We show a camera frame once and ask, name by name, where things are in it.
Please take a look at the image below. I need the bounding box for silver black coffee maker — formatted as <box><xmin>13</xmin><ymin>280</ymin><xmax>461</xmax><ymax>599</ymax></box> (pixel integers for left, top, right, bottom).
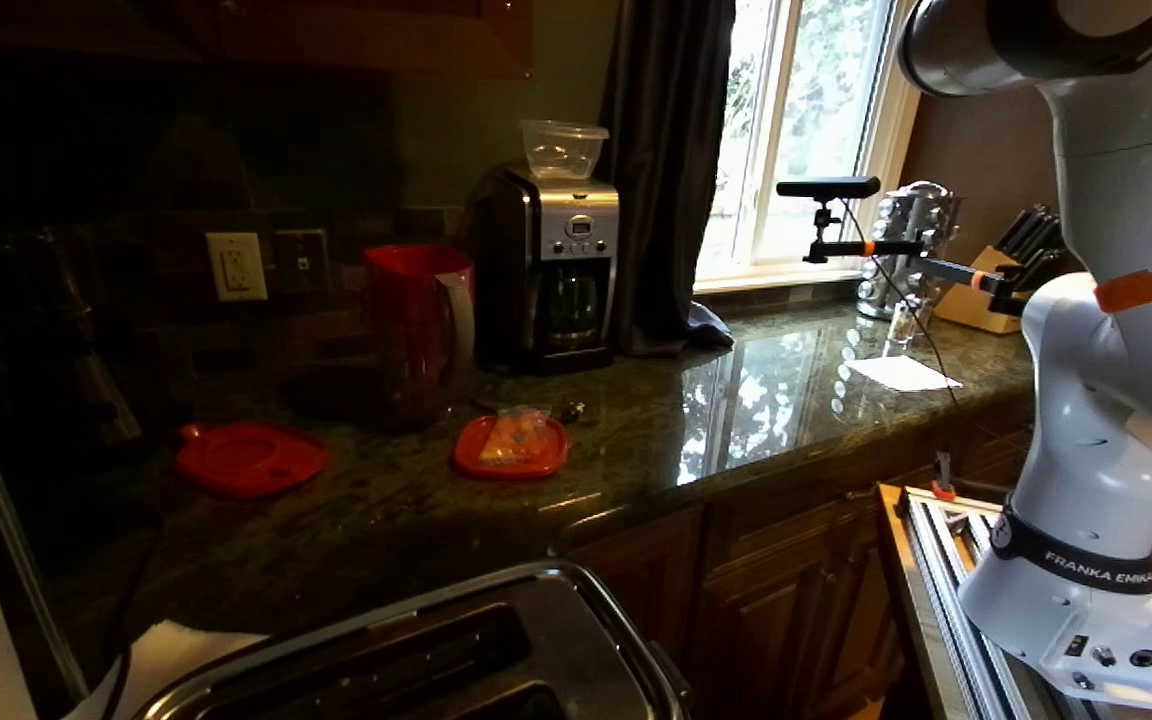
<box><xmin>464</xmin><ymin>166</ymin><xmax>623</xmax><ymax>376</ymax></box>

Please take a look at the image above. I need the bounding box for clear filter container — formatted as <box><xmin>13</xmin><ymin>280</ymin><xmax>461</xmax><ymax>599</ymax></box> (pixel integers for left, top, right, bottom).
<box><xmin>515</xmin><ymin>117</ymin><xmax>618</xmax><ymax>183</ymax></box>

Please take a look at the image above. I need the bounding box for white paper sheet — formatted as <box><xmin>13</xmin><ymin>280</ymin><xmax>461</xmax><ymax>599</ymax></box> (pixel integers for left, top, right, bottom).
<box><xmin>66</xmin><ymin>616</ymin><xmax>277</xmax><ymax>720</ymax></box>

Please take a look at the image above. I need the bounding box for dark curtain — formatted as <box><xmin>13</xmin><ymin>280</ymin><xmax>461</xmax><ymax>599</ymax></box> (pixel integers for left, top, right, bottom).
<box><xmin>600</xmin><ymin>0</ymin><xmax>741</xmax><ymax>360</ymax></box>

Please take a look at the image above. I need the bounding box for white wall outlet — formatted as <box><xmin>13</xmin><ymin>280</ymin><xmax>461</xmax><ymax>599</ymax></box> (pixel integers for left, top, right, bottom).
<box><xmin>205</xmin><ymin>227</ymin><xmax>274</xmax><ymax>309</ymax></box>

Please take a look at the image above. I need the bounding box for plain red lid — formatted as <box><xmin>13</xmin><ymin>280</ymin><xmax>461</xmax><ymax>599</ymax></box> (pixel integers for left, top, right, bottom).
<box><xmin>173</xmin><ymin>420</ymin><xmax>335</xmax><ymax>503</ymax></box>

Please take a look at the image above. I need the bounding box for wooden upper cabinet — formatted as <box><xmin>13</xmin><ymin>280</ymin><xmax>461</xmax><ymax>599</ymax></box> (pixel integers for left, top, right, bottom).
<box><xmin>0</xmin><ymin>0</ymin><xmax>538</xmax><ymax>82</ymax></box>

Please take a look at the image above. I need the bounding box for dark wall switch plate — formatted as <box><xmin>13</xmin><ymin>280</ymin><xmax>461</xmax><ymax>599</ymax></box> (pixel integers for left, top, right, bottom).
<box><xmin>264</xmin><ymin>223</ymin><xmax>335</xmax><ymax>299</ymax></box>

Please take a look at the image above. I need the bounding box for white framed window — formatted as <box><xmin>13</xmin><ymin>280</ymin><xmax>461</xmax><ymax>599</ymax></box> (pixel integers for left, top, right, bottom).
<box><xmin>691</xmin><ymin>0</ymin><xmax>928</xmax><ymax>293</ymax></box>

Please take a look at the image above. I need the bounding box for orange plate with food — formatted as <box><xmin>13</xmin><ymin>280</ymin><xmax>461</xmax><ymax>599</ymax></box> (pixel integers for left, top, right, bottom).
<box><xmin>449</xmin><ymin>405</ymin><xmax>578</xmax><ymax>484</ymax></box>

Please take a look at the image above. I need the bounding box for chrome black toaster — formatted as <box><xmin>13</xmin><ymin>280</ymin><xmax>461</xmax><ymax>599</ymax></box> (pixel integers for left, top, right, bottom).
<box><xmin>132</xmin><ymin>555</ymin><xmax>696</xmax><ymax>720</ymax></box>

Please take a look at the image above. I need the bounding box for red plastic pitcher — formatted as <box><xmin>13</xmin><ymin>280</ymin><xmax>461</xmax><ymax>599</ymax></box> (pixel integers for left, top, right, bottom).
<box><xmin>362</xmin><ymin>241</ymin><xmax>481</xmax><ymax>437</ymax></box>

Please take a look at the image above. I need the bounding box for wooden knife block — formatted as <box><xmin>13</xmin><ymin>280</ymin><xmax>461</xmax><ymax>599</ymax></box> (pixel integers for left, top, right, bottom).
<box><xmin>928</xmin><ymin>203</ymin><xmax>1078</xmax><ymax>342</ymax></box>

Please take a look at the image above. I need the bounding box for wooden base cabinet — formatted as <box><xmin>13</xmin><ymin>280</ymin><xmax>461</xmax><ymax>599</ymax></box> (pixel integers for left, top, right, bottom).
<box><xmin>553</xmin><ymin>425</ymin><xmax>1036</xmax><ymax>720</ymax></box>

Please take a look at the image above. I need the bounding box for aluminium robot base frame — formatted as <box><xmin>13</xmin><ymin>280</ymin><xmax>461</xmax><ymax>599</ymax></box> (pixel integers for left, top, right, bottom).
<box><xmin>871</xmin><ymin>479</ymin><xmax>1053</xmax><ymax>720</ymax></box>

